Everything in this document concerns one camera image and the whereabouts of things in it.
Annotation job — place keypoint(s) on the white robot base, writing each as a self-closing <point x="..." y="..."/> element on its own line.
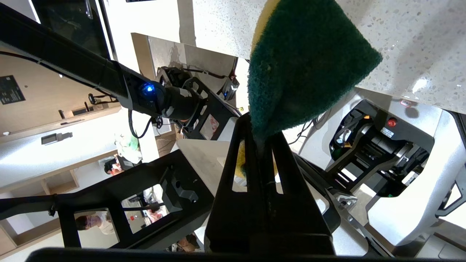
<point x="411" y="211"/>

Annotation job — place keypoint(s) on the person in white shirt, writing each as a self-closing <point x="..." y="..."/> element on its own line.
<point x="96" y="222"/>

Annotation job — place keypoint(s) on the green yellow sponge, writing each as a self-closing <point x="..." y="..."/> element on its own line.
<point x="309" y="65"/>

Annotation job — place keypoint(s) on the dark haired seated person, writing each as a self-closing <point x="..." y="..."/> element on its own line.
<point x="113" y="167"/>

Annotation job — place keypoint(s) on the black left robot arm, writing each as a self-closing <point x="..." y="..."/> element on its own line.
<point x="91" y="69"/>

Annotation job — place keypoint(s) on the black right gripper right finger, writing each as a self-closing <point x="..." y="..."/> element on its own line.
<point x="295" y="218"/>

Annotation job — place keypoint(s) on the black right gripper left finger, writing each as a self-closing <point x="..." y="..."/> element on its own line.
<point x="236" y="218"/>

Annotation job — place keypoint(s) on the red emergency stop button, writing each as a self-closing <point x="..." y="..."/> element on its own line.
<point x="391" y="122"/>

